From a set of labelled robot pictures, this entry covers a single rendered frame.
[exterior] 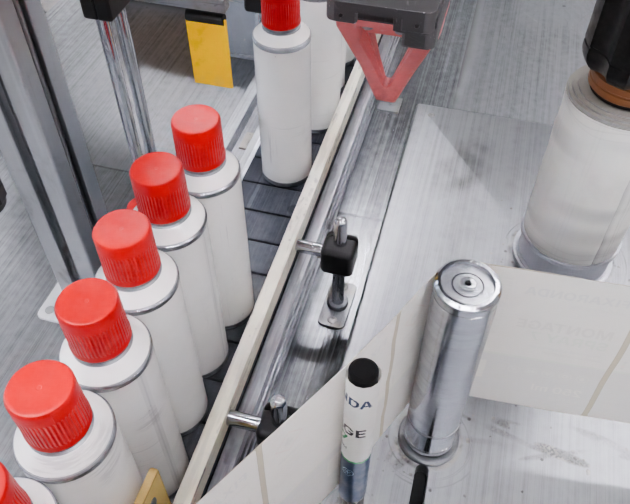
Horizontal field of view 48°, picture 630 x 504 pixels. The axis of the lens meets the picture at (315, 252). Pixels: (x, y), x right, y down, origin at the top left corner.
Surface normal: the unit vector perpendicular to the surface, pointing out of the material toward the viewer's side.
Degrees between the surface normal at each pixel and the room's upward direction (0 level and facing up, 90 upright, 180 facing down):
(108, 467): 90
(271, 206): 0
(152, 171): 3
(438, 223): 0
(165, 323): 90
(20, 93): 90
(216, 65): 90
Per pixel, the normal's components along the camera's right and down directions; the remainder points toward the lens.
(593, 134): -0.66, 0.58
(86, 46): 0.00, -0.66
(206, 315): 0.75, 0.50
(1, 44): -0.26, 0.72
